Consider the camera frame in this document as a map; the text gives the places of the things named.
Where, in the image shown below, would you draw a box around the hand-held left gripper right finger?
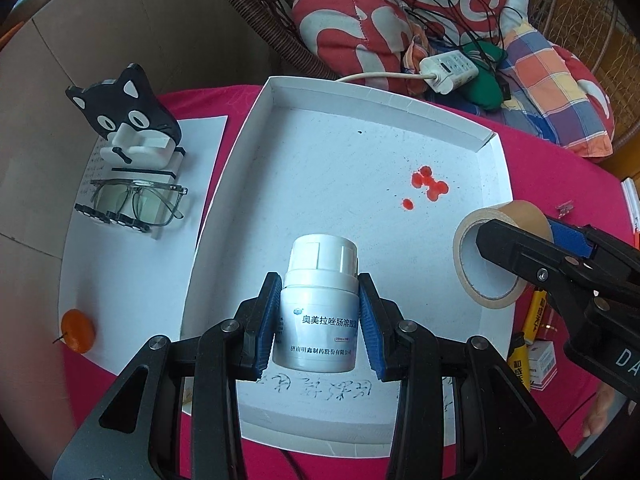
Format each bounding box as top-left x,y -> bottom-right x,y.
357,272 -> 583,480

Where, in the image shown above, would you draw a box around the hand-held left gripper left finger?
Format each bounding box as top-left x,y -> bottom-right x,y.
52,272 -> 283,480

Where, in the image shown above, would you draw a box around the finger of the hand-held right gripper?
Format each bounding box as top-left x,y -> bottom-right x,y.
475,218 -> 585,302
546,216 -> 640,289

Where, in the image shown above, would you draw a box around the brown tape roll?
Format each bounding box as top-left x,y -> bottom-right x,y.
453,200 -> 551,308

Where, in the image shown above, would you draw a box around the white medicine bottle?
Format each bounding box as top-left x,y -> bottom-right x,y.
272,234 -> 361,375

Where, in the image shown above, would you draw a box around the yellow lighter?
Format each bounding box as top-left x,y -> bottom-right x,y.
507,290 -> 549,393

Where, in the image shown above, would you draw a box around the small white red box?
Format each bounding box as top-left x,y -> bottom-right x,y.
529,341 -> 559,392

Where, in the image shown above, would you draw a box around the white cardboard tray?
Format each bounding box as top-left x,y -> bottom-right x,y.
181,76 -> 516,458

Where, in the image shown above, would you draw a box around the person's right hand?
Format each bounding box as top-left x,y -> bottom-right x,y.
582,380 -> 626,438

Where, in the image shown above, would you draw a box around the white paper sheet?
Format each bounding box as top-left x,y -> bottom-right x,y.
59,116 -> 230,377

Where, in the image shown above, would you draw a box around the red white patterned pillow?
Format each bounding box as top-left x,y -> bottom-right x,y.
560,47 -> 616,161
292,0 -> 511,81

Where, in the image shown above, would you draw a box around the green fabric pouch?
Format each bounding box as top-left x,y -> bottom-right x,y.
462,42 -> 503,112

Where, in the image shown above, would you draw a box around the plaid patchwork cloth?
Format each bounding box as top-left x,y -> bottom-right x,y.
480,20 -> 613,161

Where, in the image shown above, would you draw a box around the orange tangerine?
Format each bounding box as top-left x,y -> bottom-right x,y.
61,308 -> 97,352

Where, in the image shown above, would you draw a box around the white power strip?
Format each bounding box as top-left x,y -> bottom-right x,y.
419,50 -> 480,95

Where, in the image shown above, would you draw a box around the black cat phone stand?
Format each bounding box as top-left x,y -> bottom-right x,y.
66,63 -> 189,241

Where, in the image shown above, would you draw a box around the grey frame eyeglasses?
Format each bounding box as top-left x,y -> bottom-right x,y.
90,177 -> 190,226

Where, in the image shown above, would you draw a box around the white power cord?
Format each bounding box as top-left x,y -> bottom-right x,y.
335,71 -> 437,84

